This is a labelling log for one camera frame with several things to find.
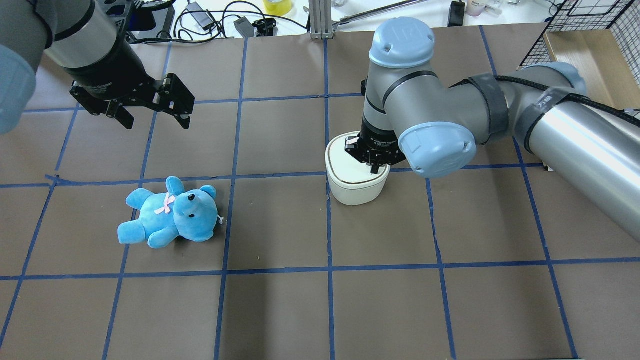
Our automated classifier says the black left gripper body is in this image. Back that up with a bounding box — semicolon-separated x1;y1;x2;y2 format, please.
70;66;173;114

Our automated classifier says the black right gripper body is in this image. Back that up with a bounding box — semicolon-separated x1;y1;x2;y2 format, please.
344;125;406;174

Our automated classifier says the white lidded trash can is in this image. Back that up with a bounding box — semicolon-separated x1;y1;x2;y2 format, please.
324;131;391;207

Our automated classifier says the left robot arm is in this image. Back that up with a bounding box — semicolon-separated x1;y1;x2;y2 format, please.
0;0;195;134

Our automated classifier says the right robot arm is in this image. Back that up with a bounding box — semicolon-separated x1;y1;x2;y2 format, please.
343;17;640;239

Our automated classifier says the black power adapter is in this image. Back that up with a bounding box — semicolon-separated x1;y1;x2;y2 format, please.
185;2;215;31

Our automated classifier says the blue teddy bear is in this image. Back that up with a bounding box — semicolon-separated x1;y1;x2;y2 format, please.
117;176;224;249

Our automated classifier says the long metal grabber rod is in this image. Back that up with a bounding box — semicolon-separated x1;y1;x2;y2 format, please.
332;0;426;28

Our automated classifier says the yellow tape roll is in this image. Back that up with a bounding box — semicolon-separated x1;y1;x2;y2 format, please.
263;0;294;17

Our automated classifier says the black power brick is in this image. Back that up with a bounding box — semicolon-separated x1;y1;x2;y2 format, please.
446;0;466;27

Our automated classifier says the white plastic cup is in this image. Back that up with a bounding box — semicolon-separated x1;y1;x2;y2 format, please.
465;0;487;18

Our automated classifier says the aluminium frame post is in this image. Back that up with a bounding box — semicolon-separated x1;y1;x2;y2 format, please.
308;0;335;40

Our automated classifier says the wire basket with wooden shelf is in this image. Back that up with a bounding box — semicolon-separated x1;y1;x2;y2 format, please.
520;0;640;117

